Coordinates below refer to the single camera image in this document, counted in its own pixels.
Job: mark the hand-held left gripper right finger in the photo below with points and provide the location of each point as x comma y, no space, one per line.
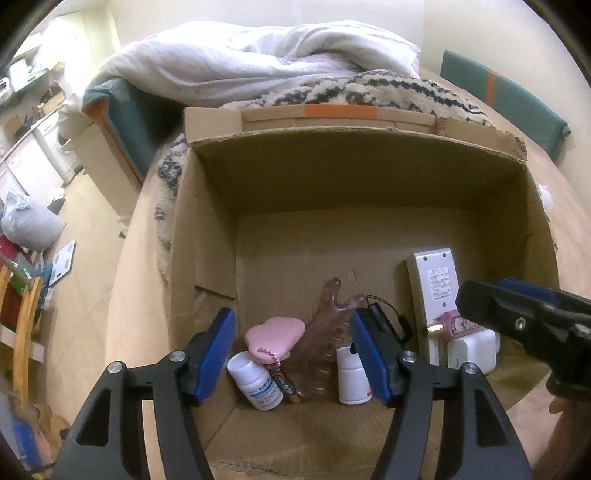
371,360

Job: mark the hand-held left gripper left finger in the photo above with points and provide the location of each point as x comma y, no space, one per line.
214,355

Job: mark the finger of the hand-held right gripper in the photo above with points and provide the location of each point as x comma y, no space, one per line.
489,309
526,287

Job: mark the pink spray bottle gold cap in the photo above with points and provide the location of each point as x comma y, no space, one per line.
455,325

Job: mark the white charger adapter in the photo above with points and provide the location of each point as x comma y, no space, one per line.
471,353

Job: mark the white pill bottle blue label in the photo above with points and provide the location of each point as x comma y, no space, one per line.
256,387

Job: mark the pink translucent comb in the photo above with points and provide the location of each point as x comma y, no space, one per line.
323,332

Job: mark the pink pouch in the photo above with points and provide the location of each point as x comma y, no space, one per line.
274,334

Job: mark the black and yellow battery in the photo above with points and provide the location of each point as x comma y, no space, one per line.
287,385

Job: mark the cardboard box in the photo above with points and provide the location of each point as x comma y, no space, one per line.
346,184

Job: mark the person's right hand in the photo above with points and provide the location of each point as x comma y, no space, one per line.
565,443

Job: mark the white pill bottle red label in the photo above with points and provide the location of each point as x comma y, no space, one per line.
351,378

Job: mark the white bathroom scale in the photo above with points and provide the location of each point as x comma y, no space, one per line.
62,263

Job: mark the teal padded board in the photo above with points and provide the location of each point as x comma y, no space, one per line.
508,101
124,120

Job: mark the yellow wooden rack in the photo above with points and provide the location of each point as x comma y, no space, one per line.
25,323

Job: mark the blue box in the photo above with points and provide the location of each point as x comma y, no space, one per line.
23,434

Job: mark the white bed base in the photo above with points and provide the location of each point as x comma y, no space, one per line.
99,166

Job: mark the white plastic bag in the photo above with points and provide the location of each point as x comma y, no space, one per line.
30,224

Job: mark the zebra patterned blanket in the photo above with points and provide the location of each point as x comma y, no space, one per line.
369,87

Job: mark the white cabinets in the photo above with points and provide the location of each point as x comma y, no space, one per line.
32,152

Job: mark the white duvet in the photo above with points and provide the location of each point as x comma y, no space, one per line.
231,60

